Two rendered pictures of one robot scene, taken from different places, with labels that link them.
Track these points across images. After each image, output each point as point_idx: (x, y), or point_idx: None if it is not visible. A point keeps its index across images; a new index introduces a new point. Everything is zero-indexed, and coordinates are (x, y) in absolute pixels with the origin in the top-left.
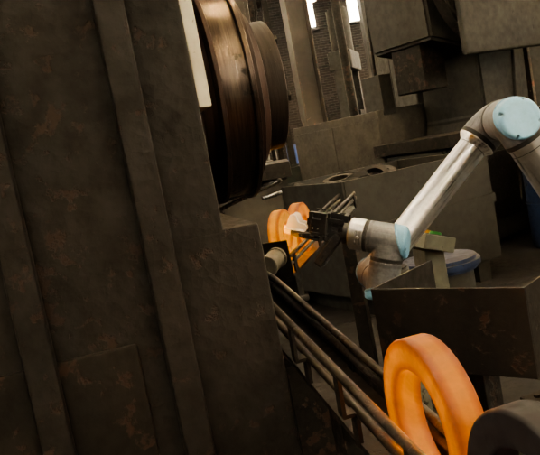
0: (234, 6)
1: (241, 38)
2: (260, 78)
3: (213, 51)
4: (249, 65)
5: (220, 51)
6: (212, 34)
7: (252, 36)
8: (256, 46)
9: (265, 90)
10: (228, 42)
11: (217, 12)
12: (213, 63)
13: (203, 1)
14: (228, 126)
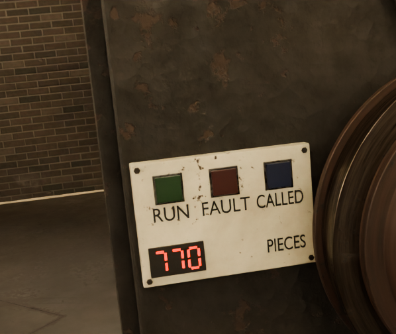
0: (362, 139)
1: (336, 193)
2: (389, 253)
3: (316, 197)
4: (330, 236)
5: (328, 200)
6: (334, 171)
7: None
8: None
9: (395, 272)
10: (336, 191)
11: (358, 138)
12: (313, 213)
13: (372, 112)
14: (328, 295)
